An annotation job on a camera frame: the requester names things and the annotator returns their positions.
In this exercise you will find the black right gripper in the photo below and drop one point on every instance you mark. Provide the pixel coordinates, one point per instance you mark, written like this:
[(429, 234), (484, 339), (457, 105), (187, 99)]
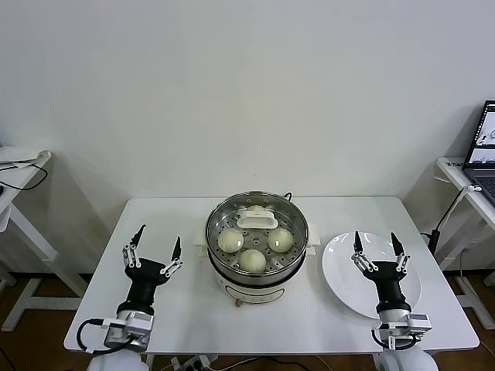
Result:
[(388, 284)]

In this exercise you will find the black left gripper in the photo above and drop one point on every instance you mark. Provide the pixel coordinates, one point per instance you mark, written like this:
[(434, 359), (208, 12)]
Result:
[(143, 282)]

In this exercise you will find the white steamed baozi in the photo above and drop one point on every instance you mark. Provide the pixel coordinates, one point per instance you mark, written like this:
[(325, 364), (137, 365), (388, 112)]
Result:
[(252, 261), (280, 239), (230, 240), (253, 208)]

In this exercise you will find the round glass pot lid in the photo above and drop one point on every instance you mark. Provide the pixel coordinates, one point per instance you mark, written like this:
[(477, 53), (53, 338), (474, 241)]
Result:
[(257, 222)]

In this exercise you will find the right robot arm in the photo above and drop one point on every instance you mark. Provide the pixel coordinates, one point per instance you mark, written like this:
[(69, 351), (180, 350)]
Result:
[(406, 361)]

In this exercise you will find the perforated steel steamer basket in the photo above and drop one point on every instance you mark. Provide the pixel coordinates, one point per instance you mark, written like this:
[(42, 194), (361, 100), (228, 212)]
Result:
[(295, 264)]

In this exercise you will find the round white plate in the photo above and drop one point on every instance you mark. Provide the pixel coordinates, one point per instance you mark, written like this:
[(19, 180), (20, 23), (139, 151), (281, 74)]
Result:
[(336, 270)]

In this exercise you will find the wooden pot knob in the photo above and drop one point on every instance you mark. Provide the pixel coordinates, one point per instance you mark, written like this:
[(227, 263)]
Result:
[(237, 302)]

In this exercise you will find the white laptop side table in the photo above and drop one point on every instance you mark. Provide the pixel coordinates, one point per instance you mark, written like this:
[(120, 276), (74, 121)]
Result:
[(448, 170)]

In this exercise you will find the cream electric cooking pot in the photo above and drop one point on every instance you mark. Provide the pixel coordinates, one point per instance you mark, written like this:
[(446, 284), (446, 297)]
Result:
[(251, 290)]

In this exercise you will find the white laptop plug adapter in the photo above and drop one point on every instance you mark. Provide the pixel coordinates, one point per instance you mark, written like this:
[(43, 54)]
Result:
[(471, 188)]

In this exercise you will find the white power strip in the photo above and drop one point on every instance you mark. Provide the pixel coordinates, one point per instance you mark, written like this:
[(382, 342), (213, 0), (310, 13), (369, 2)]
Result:
[(191, 363)]

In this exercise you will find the open grey laptop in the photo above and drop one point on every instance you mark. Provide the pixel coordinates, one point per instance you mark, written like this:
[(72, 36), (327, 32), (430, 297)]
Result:
[(479, 170)]

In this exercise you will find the white folded cloth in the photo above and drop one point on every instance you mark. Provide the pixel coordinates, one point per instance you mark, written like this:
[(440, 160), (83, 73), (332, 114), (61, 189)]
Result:
[(19, 154)]

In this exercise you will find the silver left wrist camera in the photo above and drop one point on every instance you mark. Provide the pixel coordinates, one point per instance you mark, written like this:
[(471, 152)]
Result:
[(127, 330)]

